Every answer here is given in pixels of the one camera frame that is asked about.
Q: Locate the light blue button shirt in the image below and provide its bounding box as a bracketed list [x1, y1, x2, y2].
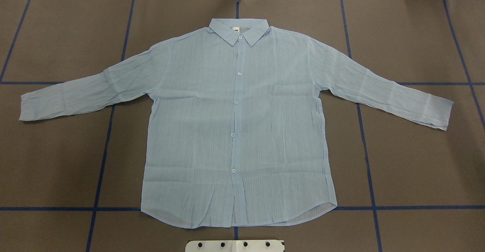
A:
[19, 19, 453, 229]

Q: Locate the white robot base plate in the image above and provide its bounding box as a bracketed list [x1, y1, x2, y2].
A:
[185, 239, 285, 252]

